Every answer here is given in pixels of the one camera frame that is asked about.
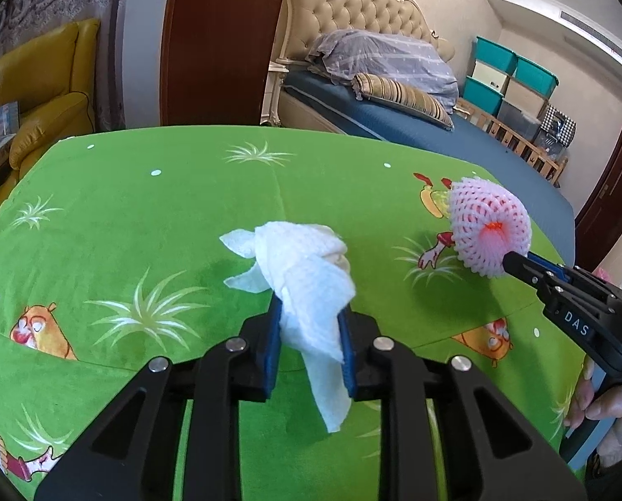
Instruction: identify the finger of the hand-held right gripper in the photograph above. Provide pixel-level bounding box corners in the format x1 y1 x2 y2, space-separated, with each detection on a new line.
501 251 558 299
525 252 574 278

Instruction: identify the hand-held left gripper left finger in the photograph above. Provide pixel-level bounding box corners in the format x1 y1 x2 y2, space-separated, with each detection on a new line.
34 297 284 501

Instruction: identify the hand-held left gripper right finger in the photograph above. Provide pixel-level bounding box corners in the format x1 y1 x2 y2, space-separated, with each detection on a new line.
337 308 588 501

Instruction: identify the pink foam fruit net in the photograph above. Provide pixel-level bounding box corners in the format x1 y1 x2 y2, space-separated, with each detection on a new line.
448 177 532 278

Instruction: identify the white paper towel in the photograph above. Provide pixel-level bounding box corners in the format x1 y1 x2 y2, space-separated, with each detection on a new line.
220 220 357 434

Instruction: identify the person's right hand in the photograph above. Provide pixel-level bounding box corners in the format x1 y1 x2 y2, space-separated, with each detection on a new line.
564 357 622 476

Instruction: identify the dark wooden door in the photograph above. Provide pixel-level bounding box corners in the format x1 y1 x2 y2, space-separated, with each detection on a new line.
574 117 622 272

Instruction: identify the bed with blue sheet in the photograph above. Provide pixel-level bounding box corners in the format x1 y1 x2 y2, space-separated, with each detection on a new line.
261 60 575 268

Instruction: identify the dark storage bag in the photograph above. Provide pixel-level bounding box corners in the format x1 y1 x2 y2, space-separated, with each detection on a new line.
533 134 570 166

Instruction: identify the black white checkered bag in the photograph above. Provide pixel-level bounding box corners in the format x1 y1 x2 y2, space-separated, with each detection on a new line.
541 104 578 147

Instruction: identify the grey clear storage box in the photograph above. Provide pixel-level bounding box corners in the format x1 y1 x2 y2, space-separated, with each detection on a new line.
496 99 541 139

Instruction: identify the green printed tablecloth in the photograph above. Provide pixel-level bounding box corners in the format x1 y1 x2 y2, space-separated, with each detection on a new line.
0 124 604 501

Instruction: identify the beige storage box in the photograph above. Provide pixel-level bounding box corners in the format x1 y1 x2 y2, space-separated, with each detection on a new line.
504 82 546 116
470 60 510 93

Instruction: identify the teal storage box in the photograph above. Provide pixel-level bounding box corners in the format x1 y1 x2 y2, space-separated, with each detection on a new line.
514 56 559 97
473 36 518 75
462 77 504 116

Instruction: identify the striped pillow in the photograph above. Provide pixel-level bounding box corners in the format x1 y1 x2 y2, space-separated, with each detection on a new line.
353 73 455 132

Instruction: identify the ceiling air vent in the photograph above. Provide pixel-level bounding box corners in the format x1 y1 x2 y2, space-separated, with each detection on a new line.
559 10 622 72

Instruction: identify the striped blue folded duvet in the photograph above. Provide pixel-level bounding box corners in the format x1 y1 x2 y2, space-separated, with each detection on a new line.
306 30 459 114

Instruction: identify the beige tufted headboard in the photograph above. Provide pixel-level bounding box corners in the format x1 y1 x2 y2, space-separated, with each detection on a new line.
277 0 455 64

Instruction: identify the dark red wooden panel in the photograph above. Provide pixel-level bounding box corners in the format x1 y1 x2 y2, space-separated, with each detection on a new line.
159 0 293 127

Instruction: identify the yellow leather armchair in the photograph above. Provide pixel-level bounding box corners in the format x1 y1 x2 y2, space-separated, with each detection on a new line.
0 18 100 204

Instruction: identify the small blue printed box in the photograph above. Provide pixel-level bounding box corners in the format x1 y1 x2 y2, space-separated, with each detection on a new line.
0 100 20 134

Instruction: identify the wooden crib rail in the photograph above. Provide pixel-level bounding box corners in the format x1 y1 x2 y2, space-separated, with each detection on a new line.
454 96 570 187

